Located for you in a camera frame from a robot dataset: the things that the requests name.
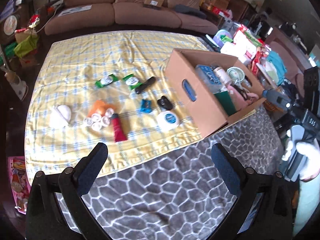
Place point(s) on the blue pencil sharpener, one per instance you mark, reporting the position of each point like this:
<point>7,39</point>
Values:
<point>145,106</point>

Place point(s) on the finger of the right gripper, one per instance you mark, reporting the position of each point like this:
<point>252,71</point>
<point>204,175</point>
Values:
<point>284,103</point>

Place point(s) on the paper sheet on sofa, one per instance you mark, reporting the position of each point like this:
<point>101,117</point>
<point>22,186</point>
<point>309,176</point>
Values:
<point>75,10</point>

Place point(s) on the white round tin blue label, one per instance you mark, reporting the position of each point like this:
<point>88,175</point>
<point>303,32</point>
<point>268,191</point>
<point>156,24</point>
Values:
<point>167,120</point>

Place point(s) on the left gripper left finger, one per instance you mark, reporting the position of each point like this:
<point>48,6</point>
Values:
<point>44,218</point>

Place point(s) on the white mini fan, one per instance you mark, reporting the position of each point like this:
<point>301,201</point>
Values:
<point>236,74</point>

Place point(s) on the small cardboard box on sofa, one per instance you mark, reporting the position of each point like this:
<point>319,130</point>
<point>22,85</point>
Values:
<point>153,4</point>

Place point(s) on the green bag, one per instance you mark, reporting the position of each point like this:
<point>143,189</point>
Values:
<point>26,46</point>

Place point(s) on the yellow plaid tablecloth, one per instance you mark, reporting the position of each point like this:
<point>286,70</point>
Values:
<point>68,77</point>

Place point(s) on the green sponge in box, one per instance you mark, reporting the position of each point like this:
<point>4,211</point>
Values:
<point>226,102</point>

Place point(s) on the red tube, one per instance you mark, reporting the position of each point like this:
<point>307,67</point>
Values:
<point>119,134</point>

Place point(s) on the pink package on floor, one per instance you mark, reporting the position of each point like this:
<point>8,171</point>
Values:
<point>19,183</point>

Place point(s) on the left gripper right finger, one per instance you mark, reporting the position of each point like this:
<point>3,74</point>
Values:
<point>262,209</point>

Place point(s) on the brown sofa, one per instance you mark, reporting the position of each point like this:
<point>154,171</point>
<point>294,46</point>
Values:
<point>105,13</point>

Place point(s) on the orange bag of white cups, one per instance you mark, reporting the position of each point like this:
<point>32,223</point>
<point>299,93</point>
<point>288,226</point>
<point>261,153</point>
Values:
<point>99,115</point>

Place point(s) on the dark cushion on sofa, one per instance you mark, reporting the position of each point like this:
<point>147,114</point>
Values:
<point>183,9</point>

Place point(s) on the white bottle in box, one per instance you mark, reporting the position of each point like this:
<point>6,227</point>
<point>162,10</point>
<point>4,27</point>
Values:
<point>223,76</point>

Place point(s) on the black binder clip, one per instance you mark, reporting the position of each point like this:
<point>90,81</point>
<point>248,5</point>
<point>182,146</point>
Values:
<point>165,103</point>

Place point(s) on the round tin on shelf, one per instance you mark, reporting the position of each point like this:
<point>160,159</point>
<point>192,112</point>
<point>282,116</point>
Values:
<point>11,24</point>

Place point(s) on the right forearm white sleeve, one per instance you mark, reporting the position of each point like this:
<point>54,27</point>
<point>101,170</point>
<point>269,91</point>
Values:
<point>307,203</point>

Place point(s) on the blue wipes pack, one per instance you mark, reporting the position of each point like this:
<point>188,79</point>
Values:
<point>207,75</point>

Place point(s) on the black cylinder flashlight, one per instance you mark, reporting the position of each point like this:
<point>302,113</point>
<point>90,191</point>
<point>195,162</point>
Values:
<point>145,85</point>

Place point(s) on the green Centrum packet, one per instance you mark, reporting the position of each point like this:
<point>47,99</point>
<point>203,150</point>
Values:
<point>106,80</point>
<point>132,81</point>

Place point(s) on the brown cardboard box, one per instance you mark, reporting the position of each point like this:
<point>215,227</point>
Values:
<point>205,110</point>

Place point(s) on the grey stone pattern blanket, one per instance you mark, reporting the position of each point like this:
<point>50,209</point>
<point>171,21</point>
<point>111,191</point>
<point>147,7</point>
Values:
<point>181,195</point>

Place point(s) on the right white gloved hand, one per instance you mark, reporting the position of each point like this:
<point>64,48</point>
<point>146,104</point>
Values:
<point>311,150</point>

